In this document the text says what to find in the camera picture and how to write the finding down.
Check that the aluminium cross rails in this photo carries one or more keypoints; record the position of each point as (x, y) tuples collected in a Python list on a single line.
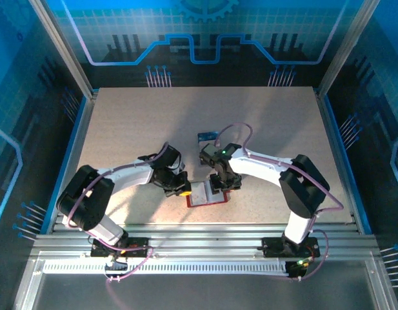
[(202, 239)]

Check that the red leather card holder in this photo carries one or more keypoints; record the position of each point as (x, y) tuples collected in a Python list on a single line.
[(198, 197)]

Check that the aluminium frame post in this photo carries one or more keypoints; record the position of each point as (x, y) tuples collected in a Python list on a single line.
[(64, 48), (346, 48)]

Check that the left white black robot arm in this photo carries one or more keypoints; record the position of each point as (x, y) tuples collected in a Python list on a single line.
[(134, 176)]

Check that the black controller board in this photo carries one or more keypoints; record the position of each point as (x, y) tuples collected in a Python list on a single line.
[(298, 266)]

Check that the grey metal shelf plate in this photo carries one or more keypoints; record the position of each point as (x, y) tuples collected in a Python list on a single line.
[(218, 294)]

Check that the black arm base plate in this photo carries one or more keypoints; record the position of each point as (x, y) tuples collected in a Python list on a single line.
[(134, 252), (273, 245)]

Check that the blue edge strip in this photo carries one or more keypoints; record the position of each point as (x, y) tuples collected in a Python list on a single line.
[(345, 161), (67, 161)]

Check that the aluminium side rail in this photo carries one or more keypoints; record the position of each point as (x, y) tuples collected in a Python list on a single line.
[(75, 161), (336, 161)]

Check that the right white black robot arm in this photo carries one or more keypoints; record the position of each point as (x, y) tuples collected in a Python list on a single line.
[(256, 163)]

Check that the blue credit card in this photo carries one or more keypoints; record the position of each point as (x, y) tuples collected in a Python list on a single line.
[(206, 135)]

